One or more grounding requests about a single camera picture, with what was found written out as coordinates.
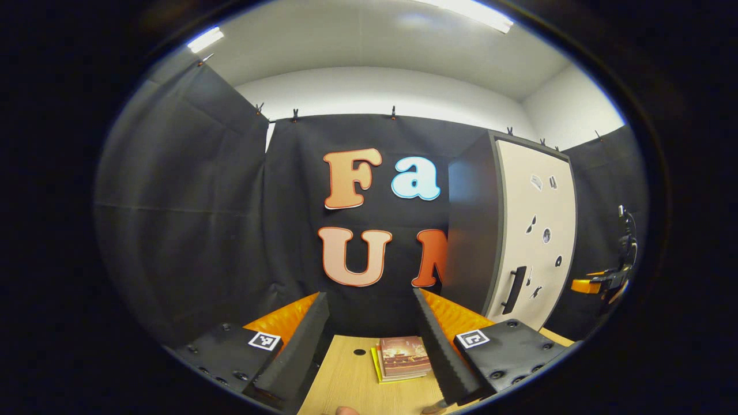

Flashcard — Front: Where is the cream cabinet door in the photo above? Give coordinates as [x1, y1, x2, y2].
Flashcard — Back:
[487, 138, 577, 332]

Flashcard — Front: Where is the yellow book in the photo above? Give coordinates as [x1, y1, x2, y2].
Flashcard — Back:
[371, 346, 427, 384]

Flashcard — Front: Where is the row of black cloth clamps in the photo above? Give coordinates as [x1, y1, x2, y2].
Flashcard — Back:
[199, 53, 603, 152]

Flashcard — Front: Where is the ceiling light panel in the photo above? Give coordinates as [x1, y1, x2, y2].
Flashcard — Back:
[186, 26, 225, 54]

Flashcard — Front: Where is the black cabinet door handle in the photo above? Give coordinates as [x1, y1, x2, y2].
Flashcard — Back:
[500, 266, 527, 315]

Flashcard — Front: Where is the brown cover book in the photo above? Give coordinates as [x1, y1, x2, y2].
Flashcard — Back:
[378, 336, 432, 378]

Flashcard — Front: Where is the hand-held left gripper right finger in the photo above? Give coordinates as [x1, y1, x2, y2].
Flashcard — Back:
[411, 288, 573, 406]

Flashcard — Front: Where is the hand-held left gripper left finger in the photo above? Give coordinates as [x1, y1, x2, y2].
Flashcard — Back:
[167, 291, 331, 413]

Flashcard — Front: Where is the black backdrop cloth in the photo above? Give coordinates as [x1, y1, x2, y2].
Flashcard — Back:
[95, 52, 649, 346]

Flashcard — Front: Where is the dark grey cabinet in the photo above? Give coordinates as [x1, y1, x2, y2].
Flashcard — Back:
[441, 130, 577, 332]

